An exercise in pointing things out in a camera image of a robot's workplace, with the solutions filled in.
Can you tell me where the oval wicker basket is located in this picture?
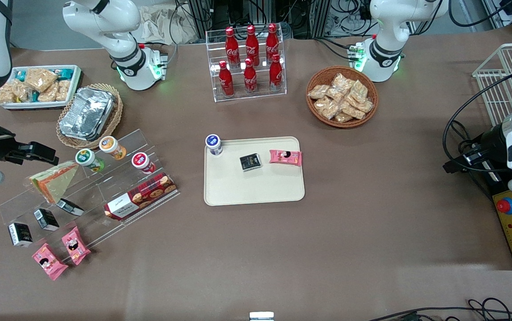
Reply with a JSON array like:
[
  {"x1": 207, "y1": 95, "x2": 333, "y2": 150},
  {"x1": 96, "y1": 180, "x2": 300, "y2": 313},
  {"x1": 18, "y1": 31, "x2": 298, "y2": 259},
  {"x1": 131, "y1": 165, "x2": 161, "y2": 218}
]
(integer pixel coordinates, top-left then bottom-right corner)
[{"x1": 56, "y1": 83, "x2": 124, "y2": 149}]

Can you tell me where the green lid cup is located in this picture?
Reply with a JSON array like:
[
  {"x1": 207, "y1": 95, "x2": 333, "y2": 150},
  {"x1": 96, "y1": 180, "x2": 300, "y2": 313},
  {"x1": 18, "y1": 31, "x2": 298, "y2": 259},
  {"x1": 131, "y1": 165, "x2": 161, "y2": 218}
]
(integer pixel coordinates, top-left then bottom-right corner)
[{"x1": 75, "y1": 149, "x2": 105, "y2": 173}]

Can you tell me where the red cola bottle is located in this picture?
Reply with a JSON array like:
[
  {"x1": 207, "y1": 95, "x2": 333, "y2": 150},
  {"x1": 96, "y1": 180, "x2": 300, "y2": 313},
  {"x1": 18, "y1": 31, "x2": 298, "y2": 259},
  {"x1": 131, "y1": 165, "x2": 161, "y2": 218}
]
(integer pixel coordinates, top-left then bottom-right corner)
[
  {"x1": 225, "y1": 27, "x2": 240, "y2": 68},
  {"x1": 269, "y1": 53, "x2": 283, "y2": 92},
  {"x1": 245, "y1": 25, "x2": 260, "y2": 66},
  {"x1": 266, "y1": 23, "x2": 280, "y2": 62},
  {"x1": 244, "y1": 58, "x2": 258, "y2": 94},
  {"x1": 219, "y1": 61, "x2": 235, "y2": 97}
]

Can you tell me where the black looped cable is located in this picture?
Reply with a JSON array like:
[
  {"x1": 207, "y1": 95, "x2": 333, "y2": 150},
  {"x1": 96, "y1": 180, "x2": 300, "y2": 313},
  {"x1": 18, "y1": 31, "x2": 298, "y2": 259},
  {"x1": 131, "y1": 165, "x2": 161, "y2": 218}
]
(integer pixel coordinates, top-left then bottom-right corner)
[{"x1": 443, "y1": 71, "x2": 512, "y2": 173}]

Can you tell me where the red lid cup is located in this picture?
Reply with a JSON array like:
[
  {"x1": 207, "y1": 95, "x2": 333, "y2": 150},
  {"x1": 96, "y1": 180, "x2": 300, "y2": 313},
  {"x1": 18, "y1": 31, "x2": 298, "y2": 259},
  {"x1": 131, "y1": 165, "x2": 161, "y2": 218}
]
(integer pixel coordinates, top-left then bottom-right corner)
[{"x1": 132, "y1": 152, "x2": 156, "y2": 174}]

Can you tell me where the silver foil container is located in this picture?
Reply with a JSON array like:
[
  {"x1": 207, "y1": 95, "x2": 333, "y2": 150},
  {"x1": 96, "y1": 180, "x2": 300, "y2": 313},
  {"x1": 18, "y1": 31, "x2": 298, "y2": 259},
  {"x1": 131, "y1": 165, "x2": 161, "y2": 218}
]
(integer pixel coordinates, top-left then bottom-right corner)
[{"x1": 59, "y1": 87, "x2": 116, "y2": 141}]

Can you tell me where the clear acrylic stepped shelf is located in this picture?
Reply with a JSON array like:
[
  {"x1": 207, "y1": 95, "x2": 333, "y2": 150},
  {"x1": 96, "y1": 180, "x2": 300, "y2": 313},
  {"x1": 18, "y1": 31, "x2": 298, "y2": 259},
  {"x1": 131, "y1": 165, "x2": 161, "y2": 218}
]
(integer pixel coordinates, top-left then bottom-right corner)
[{"x1": 0, "y1": 129, "x2": 181, "y2": 264}]

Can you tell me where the triangle sandwich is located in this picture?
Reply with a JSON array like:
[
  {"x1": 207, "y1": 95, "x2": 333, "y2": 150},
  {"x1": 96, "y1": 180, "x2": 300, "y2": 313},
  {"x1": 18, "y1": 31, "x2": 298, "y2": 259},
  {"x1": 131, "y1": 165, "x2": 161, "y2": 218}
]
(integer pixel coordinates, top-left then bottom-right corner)
[{"x1": 29, "y1": 161, "x2": 79, "y2": 204}]

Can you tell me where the crumpled beige paper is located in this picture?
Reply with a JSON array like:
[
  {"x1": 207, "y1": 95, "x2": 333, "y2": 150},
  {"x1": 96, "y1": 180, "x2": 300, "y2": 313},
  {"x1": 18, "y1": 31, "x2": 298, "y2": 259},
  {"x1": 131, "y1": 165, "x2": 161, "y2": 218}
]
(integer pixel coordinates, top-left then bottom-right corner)
[{"x1": 139, "y1": 5, "x2": 199, "y2": 45}]

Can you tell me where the red plaid cookie box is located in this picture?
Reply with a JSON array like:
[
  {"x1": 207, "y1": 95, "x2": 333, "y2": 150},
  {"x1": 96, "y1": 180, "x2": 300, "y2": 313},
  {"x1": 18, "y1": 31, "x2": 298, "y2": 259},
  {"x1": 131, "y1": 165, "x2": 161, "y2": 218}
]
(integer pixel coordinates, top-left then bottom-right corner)
[{"x1": 103, "y1": 173, "x2": 178, "y2": 221}]

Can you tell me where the white wire basket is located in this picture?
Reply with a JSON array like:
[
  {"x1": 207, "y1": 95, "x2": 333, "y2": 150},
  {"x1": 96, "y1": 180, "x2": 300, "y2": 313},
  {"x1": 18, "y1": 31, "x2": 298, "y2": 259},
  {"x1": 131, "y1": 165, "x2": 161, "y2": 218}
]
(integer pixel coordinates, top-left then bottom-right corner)
[{"x1": 472, "y1": 43, "x2": 512, "y2": 128}]

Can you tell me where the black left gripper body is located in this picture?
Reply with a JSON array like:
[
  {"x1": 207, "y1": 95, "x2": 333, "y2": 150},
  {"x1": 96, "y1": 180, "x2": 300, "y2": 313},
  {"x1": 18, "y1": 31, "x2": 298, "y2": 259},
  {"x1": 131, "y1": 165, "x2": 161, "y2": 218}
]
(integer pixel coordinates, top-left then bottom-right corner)
[{"x1": 479, "y1": 126, "x2": 509, "y2": 162}]

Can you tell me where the round brown wicker basket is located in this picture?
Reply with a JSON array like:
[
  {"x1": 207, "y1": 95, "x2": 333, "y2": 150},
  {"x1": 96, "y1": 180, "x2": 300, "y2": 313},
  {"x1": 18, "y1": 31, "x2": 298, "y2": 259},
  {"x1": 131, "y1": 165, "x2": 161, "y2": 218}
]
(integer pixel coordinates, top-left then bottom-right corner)
[{"x1": 306, "y1": 66, "x2": 379, "y2": 128}]

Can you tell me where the orange lid cup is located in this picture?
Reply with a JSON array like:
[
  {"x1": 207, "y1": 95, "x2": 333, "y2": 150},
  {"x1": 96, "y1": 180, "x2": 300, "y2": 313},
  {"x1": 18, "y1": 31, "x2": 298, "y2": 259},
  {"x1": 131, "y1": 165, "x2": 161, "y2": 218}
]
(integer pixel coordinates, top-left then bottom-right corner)
[{"x1": 99, "y1": 136, "x2": 127, "y2": 160}]

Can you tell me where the blue lid yogurt cup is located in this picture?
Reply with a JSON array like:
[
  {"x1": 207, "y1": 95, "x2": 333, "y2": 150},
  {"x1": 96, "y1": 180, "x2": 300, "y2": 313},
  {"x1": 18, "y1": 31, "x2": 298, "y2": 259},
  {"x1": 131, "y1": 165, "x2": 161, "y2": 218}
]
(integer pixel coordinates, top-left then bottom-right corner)
[{"x1": 205, "y1": 134, "x2": 223, "y2": 156}]

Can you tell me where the clear acrylic bottle rack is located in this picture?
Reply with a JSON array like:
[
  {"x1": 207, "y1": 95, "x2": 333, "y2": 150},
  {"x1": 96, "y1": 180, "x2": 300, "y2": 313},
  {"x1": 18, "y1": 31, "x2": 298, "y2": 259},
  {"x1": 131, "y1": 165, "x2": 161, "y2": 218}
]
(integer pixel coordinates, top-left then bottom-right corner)
[{"x1": 206, "y1": 25, "x2": 287, "y2": 103}]

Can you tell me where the beige plastic tray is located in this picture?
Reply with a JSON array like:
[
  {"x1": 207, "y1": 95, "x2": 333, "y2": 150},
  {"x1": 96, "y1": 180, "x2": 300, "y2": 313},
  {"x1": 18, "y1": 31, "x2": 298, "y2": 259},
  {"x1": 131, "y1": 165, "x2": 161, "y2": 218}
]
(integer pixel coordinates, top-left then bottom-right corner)
[{"x1": 203, "y1": 136, "x2": 306, "y2": 206}]

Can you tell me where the black floor cable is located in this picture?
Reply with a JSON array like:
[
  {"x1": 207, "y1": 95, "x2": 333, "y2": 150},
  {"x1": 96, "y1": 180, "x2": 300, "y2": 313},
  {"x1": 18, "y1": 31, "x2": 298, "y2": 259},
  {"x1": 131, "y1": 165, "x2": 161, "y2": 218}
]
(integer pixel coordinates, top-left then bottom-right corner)
[{"x1": 367, "y1": 298, "x2": 512, "y2": 321}]

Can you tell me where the pink snack packet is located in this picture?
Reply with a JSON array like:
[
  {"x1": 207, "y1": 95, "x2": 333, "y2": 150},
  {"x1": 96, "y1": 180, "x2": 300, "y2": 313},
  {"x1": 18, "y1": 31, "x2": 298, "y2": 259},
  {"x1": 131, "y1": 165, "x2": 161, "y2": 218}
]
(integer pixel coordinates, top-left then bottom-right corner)
[
  {"x1": 62, "y1": 226, "x2": 91, "y2": 266},
  {"x1": 32, "y1": 243, "x2": 69, "y2": 281},
  {"x1": 269, "y1": 149, "x2": 302, "y2": 167}
]

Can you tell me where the white rectangular snack bin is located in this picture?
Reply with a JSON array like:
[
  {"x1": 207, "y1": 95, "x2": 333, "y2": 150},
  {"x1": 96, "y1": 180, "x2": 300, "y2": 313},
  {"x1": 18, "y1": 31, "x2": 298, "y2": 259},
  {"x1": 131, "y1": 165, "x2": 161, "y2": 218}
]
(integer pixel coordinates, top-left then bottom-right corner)
[{"x1": 0, "y1": 65, "x2": 82, "y2": 110}]

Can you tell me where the small black box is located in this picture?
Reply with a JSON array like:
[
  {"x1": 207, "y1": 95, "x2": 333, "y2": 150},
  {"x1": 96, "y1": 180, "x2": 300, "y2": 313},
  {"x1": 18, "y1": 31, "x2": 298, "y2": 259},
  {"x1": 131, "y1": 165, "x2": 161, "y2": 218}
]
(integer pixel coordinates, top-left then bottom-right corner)
[
  {"x1": 56, "y1": 198, "x2": 85, "y2": 217},
  {"x1": 33, "y1": 208, "x2": 60, "y2": 231},
  {"x1": 8, "y1": 222, "x2": 33, "y2": 247},
  {"x1": 239, "y1": 153, "x2": 262, "y2": 172}
]

